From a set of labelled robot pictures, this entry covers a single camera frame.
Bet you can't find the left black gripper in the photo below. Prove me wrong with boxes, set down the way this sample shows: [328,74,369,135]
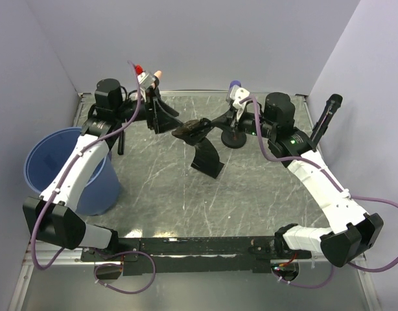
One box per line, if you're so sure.
[115,86,184,134]

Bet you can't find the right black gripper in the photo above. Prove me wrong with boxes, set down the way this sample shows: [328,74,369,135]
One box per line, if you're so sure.
[211,108,277,141]

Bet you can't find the black trash bag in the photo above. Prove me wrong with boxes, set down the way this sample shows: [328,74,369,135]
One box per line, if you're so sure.
[172,118,224,179]

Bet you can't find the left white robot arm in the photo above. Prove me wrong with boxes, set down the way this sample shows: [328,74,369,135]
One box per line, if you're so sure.
[23,72,180,260]

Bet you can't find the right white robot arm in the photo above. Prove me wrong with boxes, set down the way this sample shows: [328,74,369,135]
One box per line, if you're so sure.
[212,86,384,267]

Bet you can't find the blue plastic trash bin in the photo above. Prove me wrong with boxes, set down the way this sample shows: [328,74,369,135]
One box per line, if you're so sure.
[23,127,121,216]

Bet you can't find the beige microphone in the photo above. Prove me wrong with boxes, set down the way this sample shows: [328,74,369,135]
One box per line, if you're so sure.
[151,71,163,88]

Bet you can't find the purple microphone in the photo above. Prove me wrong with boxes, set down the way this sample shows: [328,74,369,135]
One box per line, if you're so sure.
[229,80,241,91]

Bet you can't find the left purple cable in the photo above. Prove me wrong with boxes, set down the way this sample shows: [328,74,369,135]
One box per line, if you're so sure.
[29,60,156,294]

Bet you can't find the purple cable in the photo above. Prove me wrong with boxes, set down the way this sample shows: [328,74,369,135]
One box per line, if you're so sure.
[29,60,156,294]
[239,95,398,289]

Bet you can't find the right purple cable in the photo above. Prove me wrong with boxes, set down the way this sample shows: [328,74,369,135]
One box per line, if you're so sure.
[239,95,398,289]

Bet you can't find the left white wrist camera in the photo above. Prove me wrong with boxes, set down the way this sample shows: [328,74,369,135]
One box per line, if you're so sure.
[134,65,156,89]

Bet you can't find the black microphone orange ring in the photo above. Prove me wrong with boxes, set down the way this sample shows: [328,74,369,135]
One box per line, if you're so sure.
[310,93,344,146]

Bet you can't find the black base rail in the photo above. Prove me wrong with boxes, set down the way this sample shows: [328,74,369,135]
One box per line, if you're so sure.
[80,236,312,276]

